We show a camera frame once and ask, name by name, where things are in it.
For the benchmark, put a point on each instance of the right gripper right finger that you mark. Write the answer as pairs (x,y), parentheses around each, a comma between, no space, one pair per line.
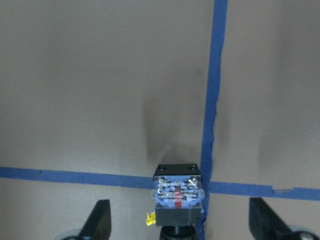
(265,224)

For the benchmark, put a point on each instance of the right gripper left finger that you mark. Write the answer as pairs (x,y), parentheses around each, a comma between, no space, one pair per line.
(98,224)

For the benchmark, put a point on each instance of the yellow push button switch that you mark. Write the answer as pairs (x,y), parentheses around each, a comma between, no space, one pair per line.
(178,195)

